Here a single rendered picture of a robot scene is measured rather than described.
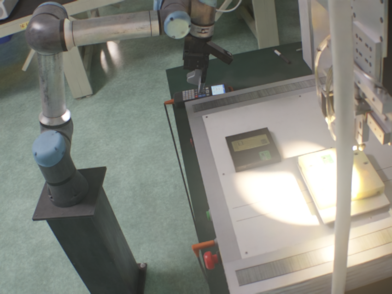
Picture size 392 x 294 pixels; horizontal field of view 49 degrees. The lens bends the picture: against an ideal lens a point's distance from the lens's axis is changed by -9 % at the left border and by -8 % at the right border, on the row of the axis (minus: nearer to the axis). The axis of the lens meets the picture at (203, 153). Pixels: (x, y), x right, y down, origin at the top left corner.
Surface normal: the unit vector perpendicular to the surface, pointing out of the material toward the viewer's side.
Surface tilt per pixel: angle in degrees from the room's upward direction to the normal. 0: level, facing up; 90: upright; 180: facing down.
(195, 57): 90
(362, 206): 0
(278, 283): 0
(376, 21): 90
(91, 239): 90
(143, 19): 48
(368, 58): 90
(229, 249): 0
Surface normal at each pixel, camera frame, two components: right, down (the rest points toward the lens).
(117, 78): -0.17, -0.76
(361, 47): -0.97, 0.23
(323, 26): 0.15, 0.61
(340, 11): -0.22, 0.66
